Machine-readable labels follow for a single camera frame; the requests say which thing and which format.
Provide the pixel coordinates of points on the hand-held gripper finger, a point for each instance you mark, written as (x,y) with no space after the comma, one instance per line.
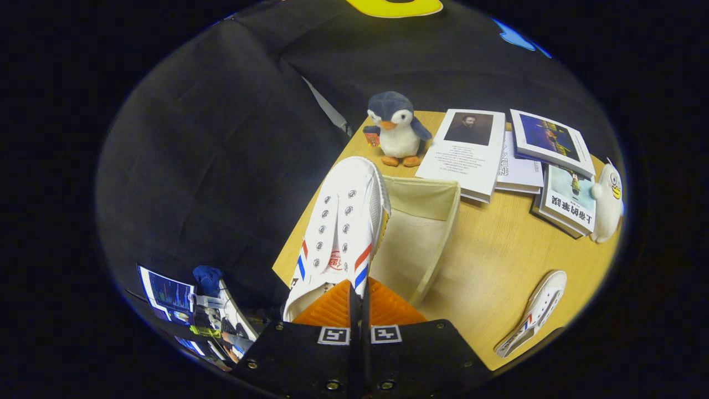
(366,366)
(354,366)

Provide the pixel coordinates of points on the beige fabric storage box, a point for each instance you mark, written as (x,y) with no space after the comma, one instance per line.
(415,238)

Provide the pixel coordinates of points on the white canvas shoe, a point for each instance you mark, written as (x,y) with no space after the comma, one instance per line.
(540,305)
(343,188)

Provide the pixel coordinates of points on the blue cloth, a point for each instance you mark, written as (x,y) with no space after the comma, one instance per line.
(207,277)

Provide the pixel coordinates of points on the white book with portrait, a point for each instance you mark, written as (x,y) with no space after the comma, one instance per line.
(465,160)

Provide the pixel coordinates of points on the penguin plush toy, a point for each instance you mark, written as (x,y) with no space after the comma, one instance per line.
(399,138)

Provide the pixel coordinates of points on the plain white book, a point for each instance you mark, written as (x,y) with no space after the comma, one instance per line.
(520,172)

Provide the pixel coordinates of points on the book with pale teal cover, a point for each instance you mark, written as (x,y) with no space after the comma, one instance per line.
(570,202)

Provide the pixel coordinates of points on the black backdrop cloth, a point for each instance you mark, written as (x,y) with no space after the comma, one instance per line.
(221,138)

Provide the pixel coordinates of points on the white duck plush toy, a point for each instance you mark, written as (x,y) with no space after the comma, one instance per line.
(606,205)

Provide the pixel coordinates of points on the book with blue cover picture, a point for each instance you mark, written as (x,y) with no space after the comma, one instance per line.
(548,138)

